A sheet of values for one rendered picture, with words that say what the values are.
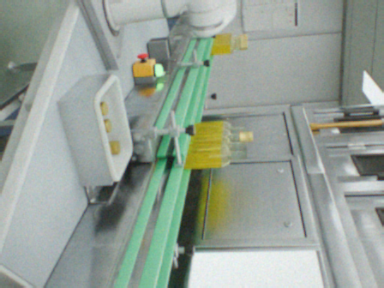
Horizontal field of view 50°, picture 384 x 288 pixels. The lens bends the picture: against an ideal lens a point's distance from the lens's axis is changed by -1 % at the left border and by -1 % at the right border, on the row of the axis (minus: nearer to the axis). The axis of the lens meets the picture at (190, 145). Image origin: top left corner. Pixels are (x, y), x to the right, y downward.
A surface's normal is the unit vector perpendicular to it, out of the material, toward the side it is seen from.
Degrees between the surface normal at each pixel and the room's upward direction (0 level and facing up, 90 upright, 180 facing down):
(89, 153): 90
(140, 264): 90
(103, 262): 90
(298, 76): 90
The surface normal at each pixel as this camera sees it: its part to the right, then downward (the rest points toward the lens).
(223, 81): -0.11, 0.47
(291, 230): -0.12, -0.88
